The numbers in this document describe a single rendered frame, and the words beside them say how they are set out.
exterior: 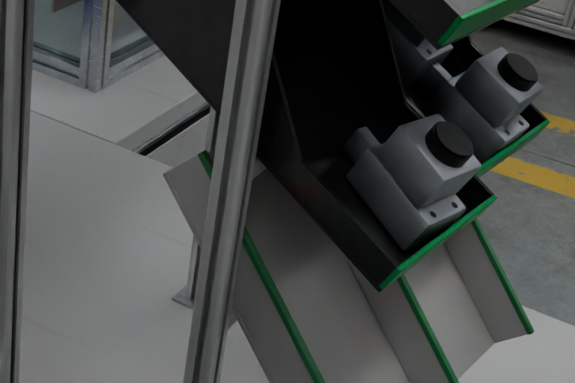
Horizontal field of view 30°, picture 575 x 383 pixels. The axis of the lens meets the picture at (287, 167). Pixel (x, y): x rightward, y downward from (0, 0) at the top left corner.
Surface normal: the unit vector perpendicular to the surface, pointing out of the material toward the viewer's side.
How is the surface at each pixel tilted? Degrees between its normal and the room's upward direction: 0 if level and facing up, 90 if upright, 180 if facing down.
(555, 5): 90
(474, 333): 45
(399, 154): 87
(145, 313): 0
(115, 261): 0
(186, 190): 90
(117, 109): 0
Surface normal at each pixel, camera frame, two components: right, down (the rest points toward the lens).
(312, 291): 0.67, -0.33
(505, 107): -0.58, 0.32
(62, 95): 0.15, -0.86
